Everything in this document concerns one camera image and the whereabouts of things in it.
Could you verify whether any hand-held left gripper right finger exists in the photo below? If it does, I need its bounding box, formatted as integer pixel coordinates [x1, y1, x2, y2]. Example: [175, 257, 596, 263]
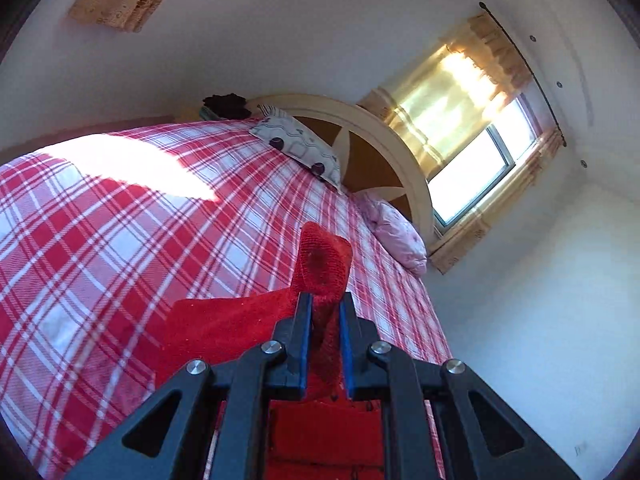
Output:
[339, 294, 581, 480]

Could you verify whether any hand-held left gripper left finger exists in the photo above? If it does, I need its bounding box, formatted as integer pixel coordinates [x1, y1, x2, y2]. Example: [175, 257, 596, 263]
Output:
[65, 292, 315, 480]

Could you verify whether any red knit sweater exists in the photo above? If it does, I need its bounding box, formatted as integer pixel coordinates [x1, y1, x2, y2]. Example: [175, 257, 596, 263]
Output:
[155, 221, 386, 480]

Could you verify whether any pink pillow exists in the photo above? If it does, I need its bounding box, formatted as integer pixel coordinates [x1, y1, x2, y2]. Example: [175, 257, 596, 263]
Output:
[356, 194, 429, 276]

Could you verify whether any grey patterned pillow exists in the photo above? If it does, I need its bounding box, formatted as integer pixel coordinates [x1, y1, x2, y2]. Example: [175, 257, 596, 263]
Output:
[248, 104, 343, 192]

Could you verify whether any red plaid bed sheet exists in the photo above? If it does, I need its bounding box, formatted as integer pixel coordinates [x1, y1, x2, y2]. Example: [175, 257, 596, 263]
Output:
[0, 119, 453, 480]

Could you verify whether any window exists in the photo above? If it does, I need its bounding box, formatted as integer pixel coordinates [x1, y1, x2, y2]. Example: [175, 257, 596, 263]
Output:
[427, 95, 543, 226]

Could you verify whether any cream arched headboard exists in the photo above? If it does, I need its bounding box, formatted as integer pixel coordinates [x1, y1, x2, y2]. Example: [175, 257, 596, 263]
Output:
[245, 93, 436, 248]

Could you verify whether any dark cloth pile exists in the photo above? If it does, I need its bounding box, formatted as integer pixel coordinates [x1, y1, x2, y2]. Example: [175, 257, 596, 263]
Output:
[202, 93, 251, 120]

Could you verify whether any yellow window curtain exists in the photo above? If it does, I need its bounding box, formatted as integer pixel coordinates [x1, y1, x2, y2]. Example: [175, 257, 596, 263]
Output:
[357, 12, 566, 275]

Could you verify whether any black curtain rod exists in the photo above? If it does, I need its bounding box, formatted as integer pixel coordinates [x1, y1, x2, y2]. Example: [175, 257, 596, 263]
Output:
[479, 2, 567, 148]

